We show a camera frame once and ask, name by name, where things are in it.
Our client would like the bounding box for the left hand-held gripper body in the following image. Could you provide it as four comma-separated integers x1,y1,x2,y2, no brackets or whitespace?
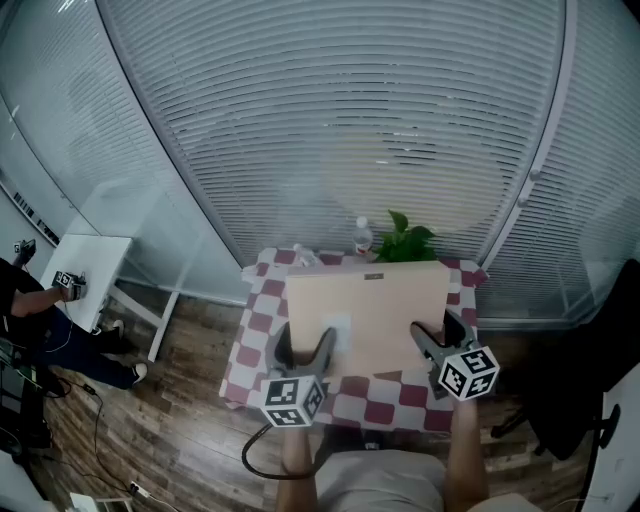
258,366,329,429

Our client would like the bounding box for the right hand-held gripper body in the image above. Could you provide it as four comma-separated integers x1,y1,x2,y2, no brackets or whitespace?
424,339,501,402

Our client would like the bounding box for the person's right forearm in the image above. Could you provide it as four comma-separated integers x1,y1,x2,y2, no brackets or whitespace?
443,396,491,512

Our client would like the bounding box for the person's left forearm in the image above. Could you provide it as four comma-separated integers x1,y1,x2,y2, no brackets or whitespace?
279,424,320,512

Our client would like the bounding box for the person's left leg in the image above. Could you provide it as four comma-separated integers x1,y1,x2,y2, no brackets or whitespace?
319,424,364,459

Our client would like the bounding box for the person's leg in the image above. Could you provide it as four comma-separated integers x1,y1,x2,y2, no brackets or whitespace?
319,424,364,459
362,429,389,454

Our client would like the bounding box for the person's right leg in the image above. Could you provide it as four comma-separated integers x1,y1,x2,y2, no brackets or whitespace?
362,429,389,454

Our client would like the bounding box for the green potted plant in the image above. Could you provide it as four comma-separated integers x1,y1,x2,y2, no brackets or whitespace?
371,209,440,265

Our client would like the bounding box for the lying clear plastic bottle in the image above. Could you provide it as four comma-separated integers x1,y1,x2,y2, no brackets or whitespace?
291,242,322,267

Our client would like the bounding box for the black office chair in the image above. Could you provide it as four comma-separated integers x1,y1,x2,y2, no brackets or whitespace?
491,258,640,462

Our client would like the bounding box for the upright clear water bottle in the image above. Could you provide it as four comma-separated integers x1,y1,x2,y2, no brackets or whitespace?
352,215,375,260

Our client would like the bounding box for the person's beige shirt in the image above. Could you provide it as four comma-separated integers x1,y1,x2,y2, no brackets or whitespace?
313,448,544,512

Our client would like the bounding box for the black chair armrest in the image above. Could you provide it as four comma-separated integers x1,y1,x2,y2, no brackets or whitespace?
596,402,622,450

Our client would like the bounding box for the white table with black edge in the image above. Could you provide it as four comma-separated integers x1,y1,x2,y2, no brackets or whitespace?
581,371,640,512

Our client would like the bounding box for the glass partition with blinds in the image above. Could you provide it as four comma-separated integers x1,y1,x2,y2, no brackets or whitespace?
0,0,640,331

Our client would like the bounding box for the black equipment stand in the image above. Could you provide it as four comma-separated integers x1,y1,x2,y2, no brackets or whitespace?
0,337,67,464

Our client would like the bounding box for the thick black gripper cable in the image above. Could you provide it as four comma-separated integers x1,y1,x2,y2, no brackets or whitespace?
240,424,322,482

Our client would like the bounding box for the black floor cable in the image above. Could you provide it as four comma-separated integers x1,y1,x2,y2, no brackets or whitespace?
58,378,132,495

